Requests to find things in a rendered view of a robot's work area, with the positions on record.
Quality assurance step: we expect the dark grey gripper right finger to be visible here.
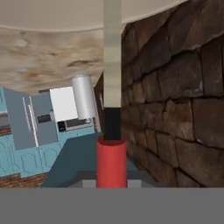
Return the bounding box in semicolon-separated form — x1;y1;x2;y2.
127;170;158;189

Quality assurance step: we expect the silver cylindrical hood chimney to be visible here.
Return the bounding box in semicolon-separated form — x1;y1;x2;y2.
70;73;98;124

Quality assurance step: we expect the black and silver microwave oven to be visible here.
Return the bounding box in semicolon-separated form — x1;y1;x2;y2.
57;116;96;133

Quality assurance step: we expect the grey double door fridge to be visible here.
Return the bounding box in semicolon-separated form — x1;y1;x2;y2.
2;87;60;151

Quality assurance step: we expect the white cupboard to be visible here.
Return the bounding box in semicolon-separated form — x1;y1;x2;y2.
48;86;80;123

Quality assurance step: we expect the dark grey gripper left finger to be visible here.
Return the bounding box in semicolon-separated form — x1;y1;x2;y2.
67;170;98;189

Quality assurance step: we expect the light blue cupboard run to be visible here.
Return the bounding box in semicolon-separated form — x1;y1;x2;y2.
0;86;103;179

